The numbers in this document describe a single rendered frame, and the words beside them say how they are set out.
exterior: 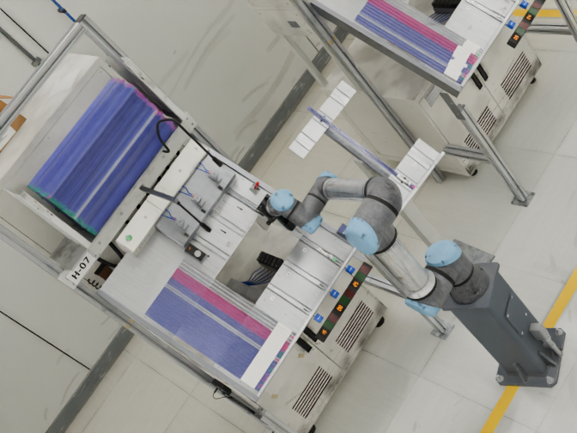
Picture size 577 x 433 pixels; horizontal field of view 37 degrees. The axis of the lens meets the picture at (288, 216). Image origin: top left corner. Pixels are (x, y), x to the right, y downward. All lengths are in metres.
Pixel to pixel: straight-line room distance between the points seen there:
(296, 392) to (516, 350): 0.97
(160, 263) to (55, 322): 1.74
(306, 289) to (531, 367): 0.91
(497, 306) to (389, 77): 1.34
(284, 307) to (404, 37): 1.21
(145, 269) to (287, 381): 0.82
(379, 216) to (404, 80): 1.42
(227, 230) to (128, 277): 0.41
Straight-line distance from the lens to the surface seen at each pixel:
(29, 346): 4.88
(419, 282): 2.82
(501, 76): 4.20
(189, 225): 3.20
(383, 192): 2.62
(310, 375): 3.72
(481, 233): 3.98
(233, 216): 3.26
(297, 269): 3.22
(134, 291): 3.23
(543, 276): 3.71
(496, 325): 3.15
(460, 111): 3.55
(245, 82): 5.20
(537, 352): 3.39
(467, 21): 3.66
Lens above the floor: 2.86
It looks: 37 degrees down
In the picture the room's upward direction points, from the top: 45 degrees counter-clockwise
